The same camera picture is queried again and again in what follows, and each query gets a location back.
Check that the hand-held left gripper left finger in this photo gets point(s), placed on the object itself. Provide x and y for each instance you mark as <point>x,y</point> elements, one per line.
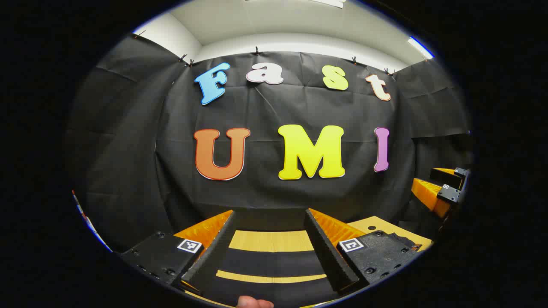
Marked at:
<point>214,252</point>

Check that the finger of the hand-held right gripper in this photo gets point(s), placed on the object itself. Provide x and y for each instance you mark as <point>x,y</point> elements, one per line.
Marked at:
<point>449,176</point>
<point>432,194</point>

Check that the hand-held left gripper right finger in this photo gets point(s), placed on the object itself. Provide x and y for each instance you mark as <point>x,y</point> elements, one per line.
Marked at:
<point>327,256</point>

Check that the black backdrop cloth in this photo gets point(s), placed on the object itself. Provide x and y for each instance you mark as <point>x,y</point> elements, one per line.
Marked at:
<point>265,192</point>

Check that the ceiling light strip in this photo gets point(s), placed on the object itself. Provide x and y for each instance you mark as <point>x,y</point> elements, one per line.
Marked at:
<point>327,3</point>
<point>420,48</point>

